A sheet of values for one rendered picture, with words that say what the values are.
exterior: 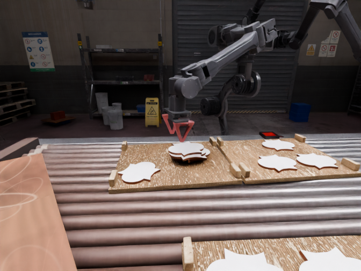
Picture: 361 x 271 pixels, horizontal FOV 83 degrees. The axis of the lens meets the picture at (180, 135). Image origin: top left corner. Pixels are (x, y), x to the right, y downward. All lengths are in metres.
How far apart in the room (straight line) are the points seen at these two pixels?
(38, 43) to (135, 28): 2.37
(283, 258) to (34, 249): 0.41
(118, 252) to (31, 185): 0.23
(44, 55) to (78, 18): 1.26
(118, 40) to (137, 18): 0.68
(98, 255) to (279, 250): 0.36
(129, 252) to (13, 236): 0.20
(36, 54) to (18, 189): 5.98
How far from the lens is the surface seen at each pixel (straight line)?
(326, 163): 0.91
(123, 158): 0.83
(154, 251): 0.49
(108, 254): 0.50
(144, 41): 5.58
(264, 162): 0.81
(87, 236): 0.55
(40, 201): 0.48
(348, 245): 0.58
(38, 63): 6.44
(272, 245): 0.50
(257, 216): 0.59
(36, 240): 0.39
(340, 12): 1.42
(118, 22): 5.73
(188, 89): 0.61
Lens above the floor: 1.28
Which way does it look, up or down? 19 degrees down
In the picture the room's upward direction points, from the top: straight up
